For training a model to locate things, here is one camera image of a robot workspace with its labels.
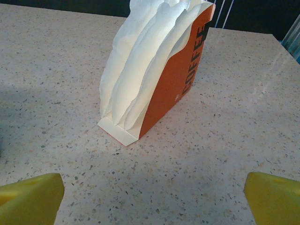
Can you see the white paper coffee filter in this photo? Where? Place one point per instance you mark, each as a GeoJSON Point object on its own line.
{"type": "Point", "coordinates": [116, 65]}
{"type": "Point", "coordinates": [159, 63]}
{"type": "Point", "coordinates": [139, 68]}

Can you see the aluminium frame post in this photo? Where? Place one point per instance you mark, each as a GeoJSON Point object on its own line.
{"type": "Point", "coordinates": [293, 39]}

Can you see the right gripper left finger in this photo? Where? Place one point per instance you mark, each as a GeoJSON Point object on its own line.
{"type": "Point", "coordinates": [28, 201]}

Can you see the orange coffee filter box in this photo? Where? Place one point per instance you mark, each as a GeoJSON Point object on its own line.
{"type": "Point", "coordinates": [173, 82]}

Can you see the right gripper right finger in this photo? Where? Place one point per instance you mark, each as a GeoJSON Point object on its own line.
{"type": "Point", "coordinates": [276, 204]}

